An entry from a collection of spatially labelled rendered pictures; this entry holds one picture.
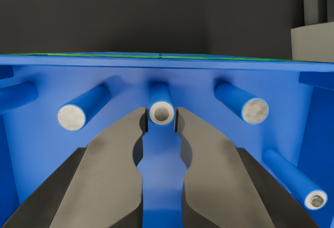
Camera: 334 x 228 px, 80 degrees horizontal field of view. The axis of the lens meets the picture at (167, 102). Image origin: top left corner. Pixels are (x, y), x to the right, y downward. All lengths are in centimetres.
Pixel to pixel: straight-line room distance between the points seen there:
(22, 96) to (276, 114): 23
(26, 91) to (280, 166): 23
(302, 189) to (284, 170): 2
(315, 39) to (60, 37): 65
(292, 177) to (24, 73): 24
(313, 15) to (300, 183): 55
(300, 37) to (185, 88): 51
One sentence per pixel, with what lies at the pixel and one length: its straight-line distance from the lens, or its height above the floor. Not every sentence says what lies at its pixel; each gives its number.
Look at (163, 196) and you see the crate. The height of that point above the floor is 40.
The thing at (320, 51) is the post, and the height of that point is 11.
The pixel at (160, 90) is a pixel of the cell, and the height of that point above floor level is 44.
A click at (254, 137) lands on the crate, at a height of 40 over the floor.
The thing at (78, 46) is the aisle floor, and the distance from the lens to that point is 63.
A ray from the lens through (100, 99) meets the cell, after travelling 16.
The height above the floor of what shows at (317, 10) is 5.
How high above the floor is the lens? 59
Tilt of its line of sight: 75 degrees down
